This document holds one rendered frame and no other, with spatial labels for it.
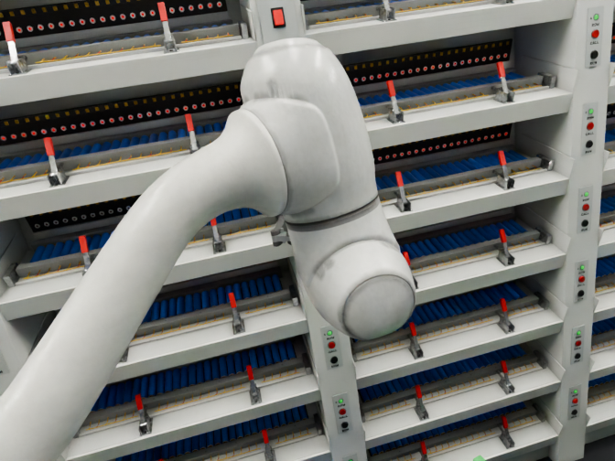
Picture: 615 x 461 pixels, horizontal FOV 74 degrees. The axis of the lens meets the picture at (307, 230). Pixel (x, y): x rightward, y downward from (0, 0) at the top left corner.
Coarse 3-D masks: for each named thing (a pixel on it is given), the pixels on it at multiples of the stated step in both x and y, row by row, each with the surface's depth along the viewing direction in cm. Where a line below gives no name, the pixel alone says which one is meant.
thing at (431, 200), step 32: (384, 160) 108; (416, 160) 110; (448, 160) 109; (480, 160) 108; (512, 160) 108; (544, 160) 104; (384, 192) 98; (416, 192) 99; (448, 192) 100; (480, 192) 99; (512, 192) 98; (544, 192) 101; (416, 224) 96
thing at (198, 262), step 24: (120, 216) 98; (240, 240) 92; (264, 240) 91; (0, 264) 85; (192, 264) 87; (216, 264) 89; (240, 264) 90; (0, 288) 83; (24, 288) 84; (48, 288) 84; (72, 288) 83; (24, 312) 83
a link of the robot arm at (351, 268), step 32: (288, 224) 41; (320, 224) 38; (352, 224) 38; (384, 224) 41; (320, 256) 39; (352, 256) 37; (384, 256) 37; (320, 288) 38; (352, 288) 36; (384, 288) 36; (352, 320) 36; (384, 320) 37
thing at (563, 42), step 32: (576, 0) 88; (608, 0) 90; (544, 32) 99; (576, 32) 90; (608, 32) 92; (576, 64) 92; (608, 64) 94; (576, 96) 94; (544, 128) 105; (576, 128) 97; (576, 160) 99; (576, 192) 102; (576, 224) 105; (576, 256) 107; (576, 320) 114; (576, 384) 121; (576, 448) 129
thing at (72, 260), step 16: (224, 224) 93; (240, 224) 93; (256, 224) 94; (192, 240) 93; (64, 256) 88; (80, 256) 88; (96, 256) 89; (16, 272) 86; (32, 272) 87; (48, 272) 87
